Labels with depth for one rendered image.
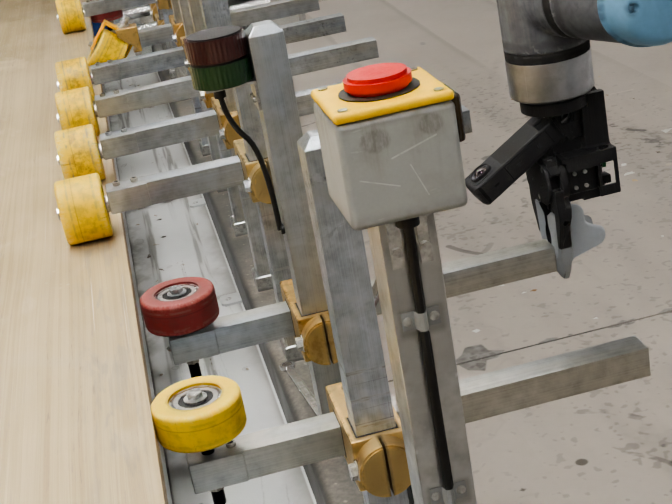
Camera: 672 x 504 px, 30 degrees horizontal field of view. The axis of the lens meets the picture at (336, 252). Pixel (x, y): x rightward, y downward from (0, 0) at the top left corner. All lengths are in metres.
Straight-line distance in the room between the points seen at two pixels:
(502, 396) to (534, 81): 0.35
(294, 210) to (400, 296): 0.52
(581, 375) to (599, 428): 1.55
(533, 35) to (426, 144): 0.61
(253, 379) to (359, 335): 0.72
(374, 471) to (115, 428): 0.23
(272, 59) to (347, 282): 0.29
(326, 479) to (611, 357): 0.34
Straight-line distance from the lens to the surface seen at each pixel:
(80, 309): 1.37
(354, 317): 1.04
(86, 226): 1.53
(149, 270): 2.23
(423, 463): 0.81
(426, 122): 0.71
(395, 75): 0.72
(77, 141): 1.77
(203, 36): 1.22
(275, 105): 1.23
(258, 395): 1.71
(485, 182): 1.35
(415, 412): 0.79
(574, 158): 1.36
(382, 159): 0.70
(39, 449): 1.11
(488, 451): 2.69
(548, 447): 2.68
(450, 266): 1.39
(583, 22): 1.24
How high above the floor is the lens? 1.41
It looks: 22 degrees down
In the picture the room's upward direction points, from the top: 10 degrees counter-clockwise
